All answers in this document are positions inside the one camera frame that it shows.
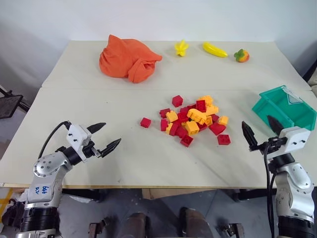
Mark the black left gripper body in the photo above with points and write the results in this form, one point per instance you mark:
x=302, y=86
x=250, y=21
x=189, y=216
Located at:
x=88, y=150

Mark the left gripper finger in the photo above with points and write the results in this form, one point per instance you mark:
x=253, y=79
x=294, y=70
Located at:
x=110, y=147
x=97, y=127

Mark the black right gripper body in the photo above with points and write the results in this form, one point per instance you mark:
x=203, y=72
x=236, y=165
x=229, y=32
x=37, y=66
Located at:
x=272, y=143

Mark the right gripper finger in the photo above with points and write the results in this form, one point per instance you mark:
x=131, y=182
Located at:
x=249, y=136
x=275, y=125

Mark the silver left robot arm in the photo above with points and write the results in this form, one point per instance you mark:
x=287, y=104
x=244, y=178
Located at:
x=45, y=168

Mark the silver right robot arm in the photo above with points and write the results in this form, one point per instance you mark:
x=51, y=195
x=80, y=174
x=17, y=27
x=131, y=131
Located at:
x=293, y=183

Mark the green plastic bin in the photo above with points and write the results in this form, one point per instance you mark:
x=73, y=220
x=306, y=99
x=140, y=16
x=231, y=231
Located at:
x=275, y=106

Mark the red plastic toy brick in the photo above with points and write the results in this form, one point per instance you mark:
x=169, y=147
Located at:
x=217, y=128

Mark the white label on bin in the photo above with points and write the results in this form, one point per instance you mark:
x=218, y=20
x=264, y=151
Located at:
x=294, y=97

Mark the yellow plastic toy brick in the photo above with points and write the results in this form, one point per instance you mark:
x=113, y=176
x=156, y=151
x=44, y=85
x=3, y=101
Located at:
x=195, y=114

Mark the orange cloth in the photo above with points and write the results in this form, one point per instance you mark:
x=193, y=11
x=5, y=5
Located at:
x=121, y=59

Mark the toy peach with green leaf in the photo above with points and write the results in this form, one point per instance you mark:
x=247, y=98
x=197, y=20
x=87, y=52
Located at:
x=242, y=56

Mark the brown board under table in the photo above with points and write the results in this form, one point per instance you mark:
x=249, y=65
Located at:
x=178, y=193

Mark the dark brown rounded shape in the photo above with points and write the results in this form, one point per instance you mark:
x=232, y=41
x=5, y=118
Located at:
x=137, y=225
x=195, y=223

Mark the black panel on stand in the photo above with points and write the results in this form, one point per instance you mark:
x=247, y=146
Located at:
x=10, y=106

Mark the yellow toy banana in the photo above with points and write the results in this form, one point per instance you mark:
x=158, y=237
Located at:
x=214, y=50

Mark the yellow toy starfruit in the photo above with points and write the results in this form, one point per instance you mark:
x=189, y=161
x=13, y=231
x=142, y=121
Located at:
x=181, y=48

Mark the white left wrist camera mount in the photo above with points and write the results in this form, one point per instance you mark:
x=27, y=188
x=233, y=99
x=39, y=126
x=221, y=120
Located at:
x=76, y=135

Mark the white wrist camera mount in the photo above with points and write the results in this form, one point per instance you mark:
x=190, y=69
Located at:
x=76, y=135
x=297, y=138

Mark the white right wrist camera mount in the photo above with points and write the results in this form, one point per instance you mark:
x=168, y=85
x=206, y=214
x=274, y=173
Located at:
x=297, y=138

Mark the black table frame bar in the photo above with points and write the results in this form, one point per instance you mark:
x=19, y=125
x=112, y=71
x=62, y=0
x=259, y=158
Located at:
x=250, y=194

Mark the small dark rusty bracket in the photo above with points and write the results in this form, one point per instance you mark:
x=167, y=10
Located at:
x=231, y=230
x=97, y=228

